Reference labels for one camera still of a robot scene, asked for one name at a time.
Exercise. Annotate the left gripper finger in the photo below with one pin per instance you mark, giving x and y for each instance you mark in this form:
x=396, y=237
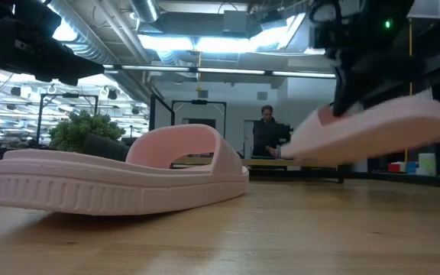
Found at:
x=67, y=77
x=63, y=59

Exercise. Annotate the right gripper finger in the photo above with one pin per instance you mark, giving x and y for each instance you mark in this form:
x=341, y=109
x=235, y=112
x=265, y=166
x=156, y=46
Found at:
x=344, y=97
x=388, y=89

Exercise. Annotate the pink rubber slide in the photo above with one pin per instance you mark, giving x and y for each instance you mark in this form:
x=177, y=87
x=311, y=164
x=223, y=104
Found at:
x=373, y=131
x=120, y=187

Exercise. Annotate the black rubber slide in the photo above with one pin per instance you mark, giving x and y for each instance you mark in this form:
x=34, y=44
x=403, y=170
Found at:
x=103, y=147

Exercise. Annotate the small green potted plant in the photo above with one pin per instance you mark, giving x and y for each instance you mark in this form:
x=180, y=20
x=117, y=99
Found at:
x=82, y=130

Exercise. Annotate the red box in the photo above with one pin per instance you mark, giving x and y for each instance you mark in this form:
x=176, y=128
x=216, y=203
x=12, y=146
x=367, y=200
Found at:
x=394, y=167

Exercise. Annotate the blue box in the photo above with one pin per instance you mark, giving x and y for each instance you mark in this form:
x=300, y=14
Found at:
x=411, y=168

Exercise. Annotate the pale green box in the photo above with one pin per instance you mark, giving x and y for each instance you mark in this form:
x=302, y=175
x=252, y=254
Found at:
x=427, y=164

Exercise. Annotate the person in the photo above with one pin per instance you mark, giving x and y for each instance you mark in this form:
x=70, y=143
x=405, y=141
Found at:
x=264, y=133

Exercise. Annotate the long ceiling light tube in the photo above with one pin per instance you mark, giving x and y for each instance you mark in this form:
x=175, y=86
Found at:
x=227, y=71

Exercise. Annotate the black background rig frame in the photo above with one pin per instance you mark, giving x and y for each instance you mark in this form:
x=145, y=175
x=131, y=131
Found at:
x=69, y=95
x=199, y=102

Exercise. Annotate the silver ceiling air duct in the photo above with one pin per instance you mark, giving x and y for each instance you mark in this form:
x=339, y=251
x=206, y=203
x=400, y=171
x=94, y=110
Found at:
x=86, y=34

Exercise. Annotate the wooden shelf black metal frame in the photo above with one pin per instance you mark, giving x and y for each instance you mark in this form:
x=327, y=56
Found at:
x=258, y=162

